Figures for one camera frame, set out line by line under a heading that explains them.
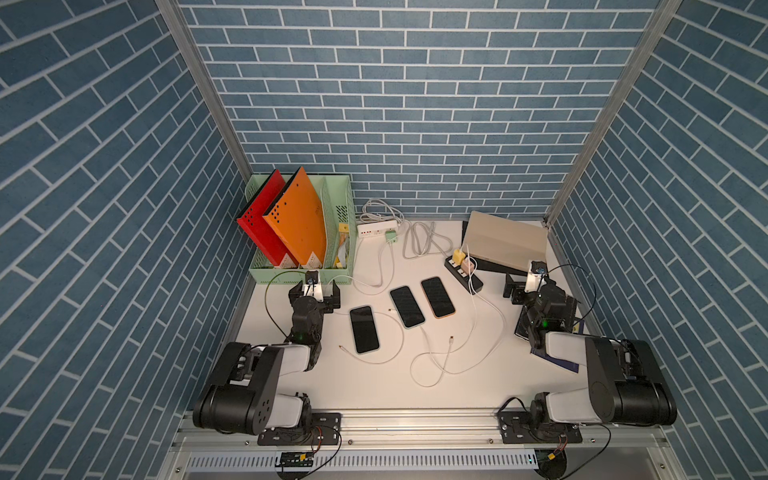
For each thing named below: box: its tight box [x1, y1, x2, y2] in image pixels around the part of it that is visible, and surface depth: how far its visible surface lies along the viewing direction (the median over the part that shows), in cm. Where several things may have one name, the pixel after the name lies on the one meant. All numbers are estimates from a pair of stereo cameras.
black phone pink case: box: [420, 276, 456, 319], surface depth 101 cm
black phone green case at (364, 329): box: [350, 305, 380, 353], surface depth 92 cm
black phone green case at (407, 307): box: [390, 285, 426, 329], surface depth 98 cm
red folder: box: [236, 169, 299, 267], surface depth 86 cm
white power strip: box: [357, 220, 398, 238], surface depth 116 cm
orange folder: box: [262, 166, 327, 267], surface depth 95 cm
